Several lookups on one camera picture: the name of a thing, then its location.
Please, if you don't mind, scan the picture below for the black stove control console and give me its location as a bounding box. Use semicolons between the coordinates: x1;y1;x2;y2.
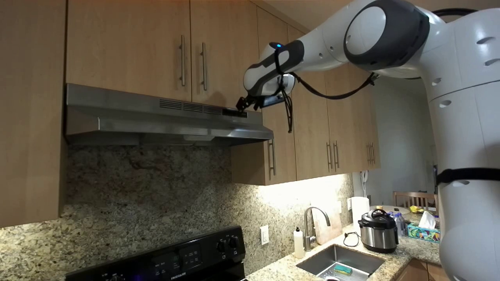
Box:
64;225;247;281

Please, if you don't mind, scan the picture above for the long wooden wall cabinet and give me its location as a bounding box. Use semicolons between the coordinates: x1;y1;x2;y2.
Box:
228;7;381;188

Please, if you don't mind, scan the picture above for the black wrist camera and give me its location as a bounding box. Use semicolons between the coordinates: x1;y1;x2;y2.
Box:
261;93;286;110

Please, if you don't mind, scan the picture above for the white paper towel roll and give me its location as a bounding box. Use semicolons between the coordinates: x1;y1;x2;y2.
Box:
349;196;372;229

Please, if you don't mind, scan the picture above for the white soap bottle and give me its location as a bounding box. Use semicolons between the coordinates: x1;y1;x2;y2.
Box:
292;227;306;260

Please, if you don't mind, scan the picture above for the metal cabinet handle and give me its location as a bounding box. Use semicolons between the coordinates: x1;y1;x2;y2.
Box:
178;35;188;90
325;143;335;174
333;141;342;172
266;138;278;179
199;41;210;94

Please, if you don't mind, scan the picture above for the black cord loop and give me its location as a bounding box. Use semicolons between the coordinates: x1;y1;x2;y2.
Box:
341;232;363;249

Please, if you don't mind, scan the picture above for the white wall outlet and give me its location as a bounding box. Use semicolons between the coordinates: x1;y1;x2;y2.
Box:
260;224;272;247

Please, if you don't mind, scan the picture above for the green yellow sponge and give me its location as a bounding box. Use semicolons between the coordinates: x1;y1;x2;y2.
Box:
333;263;356;278

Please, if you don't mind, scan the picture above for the silver black pressure cooker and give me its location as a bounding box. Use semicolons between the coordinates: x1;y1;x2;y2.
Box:
358;207;400;255

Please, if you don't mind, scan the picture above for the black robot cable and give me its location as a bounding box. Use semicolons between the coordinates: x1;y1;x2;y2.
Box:
270;44;380;135

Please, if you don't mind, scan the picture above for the stainless steel sink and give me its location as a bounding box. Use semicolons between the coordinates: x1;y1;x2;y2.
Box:
295;243;386;281

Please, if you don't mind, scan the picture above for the stainless steel range hood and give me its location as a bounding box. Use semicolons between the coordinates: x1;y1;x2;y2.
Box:
64;83;275;149

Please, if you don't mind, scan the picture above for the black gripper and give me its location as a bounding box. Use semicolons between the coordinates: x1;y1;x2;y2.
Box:
224;93;264;118

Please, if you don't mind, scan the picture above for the two-door wooden wall cabinet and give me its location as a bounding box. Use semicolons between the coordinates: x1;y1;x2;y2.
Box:
66;0;264;115

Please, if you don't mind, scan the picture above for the tall wooden wall cabinet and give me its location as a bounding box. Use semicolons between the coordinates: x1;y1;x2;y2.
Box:
0;0;69;230

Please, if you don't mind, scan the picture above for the wooden chair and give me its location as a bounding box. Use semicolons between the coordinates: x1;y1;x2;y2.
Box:
392;189;438;211

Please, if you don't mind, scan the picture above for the black velcro strap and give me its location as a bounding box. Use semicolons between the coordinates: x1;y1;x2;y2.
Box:
436;168;500;188

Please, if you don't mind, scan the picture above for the green tissue box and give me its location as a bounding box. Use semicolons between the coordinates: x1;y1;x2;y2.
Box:
405;210;442;244

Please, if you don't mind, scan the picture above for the clear plastic bottle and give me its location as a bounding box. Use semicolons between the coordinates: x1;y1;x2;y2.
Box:
391;208;408;238

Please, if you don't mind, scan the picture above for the metal kitchen faucet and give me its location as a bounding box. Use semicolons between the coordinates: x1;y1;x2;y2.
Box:
303;205;333;253

